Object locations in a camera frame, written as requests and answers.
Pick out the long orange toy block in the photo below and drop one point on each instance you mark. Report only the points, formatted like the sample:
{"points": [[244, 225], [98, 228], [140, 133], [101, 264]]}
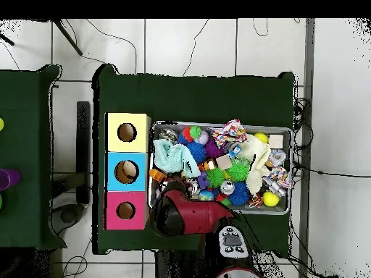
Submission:
{"points": [[156, 174]]}

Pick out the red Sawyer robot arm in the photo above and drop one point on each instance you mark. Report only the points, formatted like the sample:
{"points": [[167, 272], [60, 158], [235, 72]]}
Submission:
{"points": [[200, 217]]}

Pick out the wooden box with three holes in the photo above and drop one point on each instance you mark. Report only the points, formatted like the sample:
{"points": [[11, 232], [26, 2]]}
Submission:
{"points": [[127, 144]]}

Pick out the silver mesh bin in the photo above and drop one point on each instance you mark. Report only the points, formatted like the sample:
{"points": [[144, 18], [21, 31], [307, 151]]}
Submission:
{"points": [[261, 210]]}

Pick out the mint green cloth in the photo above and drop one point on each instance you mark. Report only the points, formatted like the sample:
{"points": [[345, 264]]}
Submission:
{"points": [[171, 157]]}

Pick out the blue globe ball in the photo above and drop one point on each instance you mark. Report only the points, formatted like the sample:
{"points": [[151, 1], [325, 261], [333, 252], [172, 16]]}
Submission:
{"points": [[206, 195]]}

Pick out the colourful polka dot cloth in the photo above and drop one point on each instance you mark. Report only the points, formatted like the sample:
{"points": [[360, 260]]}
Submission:
{"points": [[229, 133]]}

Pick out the dark green tablecloth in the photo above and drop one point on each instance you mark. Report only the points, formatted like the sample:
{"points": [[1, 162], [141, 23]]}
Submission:
{"points": [[203, 98], [26, 144]]}

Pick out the blue spiky rubber ball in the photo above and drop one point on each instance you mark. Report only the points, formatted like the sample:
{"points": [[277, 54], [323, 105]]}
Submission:
{"points": [[239, 194]]}

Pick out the cream yellow cloth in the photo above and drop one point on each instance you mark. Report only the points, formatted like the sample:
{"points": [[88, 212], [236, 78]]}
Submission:
{"points": [[261, 153]]}

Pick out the yellow ball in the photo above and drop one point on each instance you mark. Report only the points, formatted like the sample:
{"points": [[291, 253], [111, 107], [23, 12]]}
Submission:
{"points": [[261, 137], [271, 199]]}

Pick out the grey round stand base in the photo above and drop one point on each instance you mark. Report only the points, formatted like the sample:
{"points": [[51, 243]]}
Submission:
{"points": [[68, 215]]}

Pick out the black tripod leg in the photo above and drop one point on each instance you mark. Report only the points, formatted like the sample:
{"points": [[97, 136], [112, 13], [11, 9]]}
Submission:
{"points": [[68, 37], [7, 40]]}

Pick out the purple plastic cup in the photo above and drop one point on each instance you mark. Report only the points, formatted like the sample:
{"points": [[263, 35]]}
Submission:
{"points": [[14, 176], [3, 180]]}

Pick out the lime green ball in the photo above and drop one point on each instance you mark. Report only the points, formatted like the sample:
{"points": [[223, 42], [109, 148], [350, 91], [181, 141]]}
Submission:
{"points": [[1, 124]]}

